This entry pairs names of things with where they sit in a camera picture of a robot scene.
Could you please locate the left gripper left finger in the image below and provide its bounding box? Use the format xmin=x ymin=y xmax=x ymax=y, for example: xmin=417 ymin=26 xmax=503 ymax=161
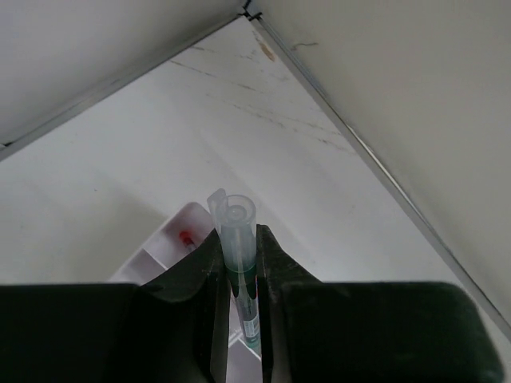
xmin=1 ymin=232 xmax=230 ymax=382

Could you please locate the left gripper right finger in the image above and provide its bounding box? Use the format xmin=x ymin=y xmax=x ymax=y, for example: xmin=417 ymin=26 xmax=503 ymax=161
xmin=256 ymin=225 xmax=505 ymax=382

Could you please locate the red gel pen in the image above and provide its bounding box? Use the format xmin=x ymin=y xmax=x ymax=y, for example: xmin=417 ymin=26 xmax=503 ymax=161
xmin=179 ymin=231 xmax=196 ymax=254

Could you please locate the white six-compartment organizer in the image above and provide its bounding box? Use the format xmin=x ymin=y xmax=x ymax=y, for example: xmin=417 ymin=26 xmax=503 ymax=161
xmin=109 ymin=202 xmax=263 ymax=382

